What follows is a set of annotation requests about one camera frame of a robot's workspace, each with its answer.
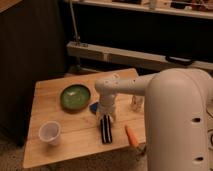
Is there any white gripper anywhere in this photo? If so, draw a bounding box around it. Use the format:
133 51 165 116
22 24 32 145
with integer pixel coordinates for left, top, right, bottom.
97 94 116 122

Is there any black striped eraser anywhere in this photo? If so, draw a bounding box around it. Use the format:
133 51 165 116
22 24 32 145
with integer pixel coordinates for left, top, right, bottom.
100 115 112 144

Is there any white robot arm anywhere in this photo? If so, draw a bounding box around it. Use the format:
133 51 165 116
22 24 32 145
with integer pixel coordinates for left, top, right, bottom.
95 68 213 171

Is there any green ceramic bowl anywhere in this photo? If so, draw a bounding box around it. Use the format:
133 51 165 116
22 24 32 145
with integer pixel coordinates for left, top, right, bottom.
60 84 91 111

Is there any white ceramic cup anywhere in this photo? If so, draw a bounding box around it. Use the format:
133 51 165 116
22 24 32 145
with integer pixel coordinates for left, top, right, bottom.
38 121 61 146

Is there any blue guitar pick object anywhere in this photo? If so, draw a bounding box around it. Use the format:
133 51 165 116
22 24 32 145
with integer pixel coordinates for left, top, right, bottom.
89 102 98 114

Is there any white perforated cylinder object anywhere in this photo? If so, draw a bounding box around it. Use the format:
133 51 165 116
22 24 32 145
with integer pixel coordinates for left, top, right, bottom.
131 95 144 112

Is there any orange carrot toy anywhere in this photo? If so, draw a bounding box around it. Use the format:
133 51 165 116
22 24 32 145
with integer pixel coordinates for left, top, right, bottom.
125 125 139 147

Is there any wooden table board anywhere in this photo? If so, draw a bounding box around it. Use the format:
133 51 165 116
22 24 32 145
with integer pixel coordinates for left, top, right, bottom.
23 72 145 168

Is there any grey metal beam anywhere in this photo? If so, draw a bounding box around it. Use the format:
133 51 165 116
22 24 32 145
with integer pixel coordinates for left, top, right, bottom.
65 41 213 72

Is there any metal vertical pole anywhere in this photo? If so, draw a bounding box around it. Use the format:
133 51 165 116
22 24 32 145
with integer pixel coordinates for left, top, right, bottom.
69 0 81 45

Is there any wooden shelf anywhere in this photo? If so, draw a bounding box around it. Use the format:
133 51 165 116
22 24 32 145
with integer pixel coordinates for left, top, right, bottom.
63 0 213 20

